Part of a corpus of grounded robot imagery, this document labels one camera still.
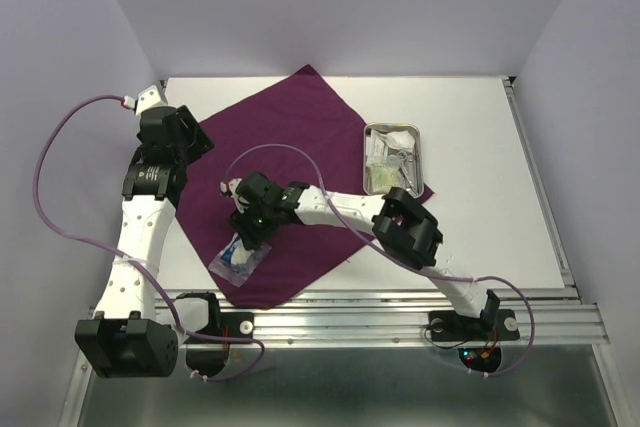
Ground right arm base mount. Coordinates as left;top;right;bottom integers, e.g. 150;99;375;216
422;290;521;376

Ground aluminium front rail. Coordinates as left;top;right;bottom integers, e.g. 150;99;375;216
79;289;612;348

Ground blue-white gauze packet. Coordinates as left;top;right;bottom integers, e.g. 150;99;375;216
208;234;271;287

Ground green-white packet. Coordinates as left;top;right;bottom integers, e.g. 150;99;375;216
365;156;405;195

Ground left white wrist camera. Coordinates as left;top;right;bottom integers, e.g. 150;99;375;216
135;85;167;117

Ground small steel scissors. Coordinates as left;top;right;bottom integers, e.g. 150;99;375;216
396;151;416;189

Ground white gauze pad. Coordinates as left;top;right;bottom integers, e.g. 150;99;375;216
384;130;415;152

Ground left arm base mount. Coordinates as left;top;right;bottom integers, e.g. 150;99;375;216
174;292;254;381

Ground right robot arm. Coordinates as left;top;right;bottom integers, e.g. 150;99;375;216
220;172;500;337

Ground white sterile pouch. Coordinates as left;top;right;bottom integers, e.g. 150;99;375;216
366;130;388;165

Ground steel instrument tray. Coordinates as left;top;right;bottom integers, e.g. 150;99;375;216
363;123;425;198

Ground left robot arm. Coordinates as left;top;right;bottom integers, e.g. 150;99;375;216
74;105;213;378

